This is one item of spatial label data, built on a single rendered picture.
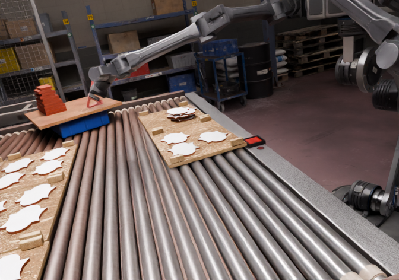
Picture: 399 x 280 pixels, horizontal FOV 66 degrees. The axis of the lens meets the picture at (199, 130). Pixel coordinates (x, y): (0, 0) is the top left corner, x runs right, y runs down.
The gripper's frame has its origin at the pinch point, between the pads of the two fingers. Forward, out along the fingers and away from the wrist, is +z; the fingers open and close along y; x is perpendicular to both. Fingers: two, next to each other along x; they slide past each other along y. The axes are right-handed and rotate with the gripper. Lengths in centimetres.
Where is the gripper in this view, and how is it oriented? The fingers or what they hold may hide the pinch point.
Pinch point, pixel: (90, 99)
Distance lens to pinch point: 148.8
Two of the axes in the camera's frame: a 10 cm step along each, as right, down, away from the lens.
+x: 7.4, 4.2, 5.2
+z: -6.6, 6.0, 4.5
